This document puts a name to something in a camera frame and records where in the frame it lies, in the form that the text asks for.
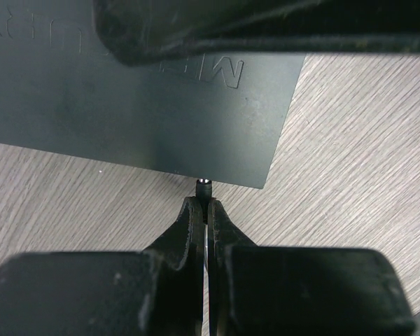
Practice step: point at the black network switch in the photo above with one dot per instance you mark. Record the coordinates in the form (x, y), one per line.
(216, 116)

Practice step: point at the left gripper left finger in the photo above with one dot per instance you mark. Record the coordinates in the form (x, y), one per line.
(155, 291)

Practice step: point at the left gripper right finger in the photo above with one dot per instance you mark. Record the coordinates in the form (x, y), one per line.
(275, 290)

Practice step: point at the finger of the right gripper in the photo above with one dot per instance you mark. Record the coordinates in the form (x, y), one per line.
(142, 32)

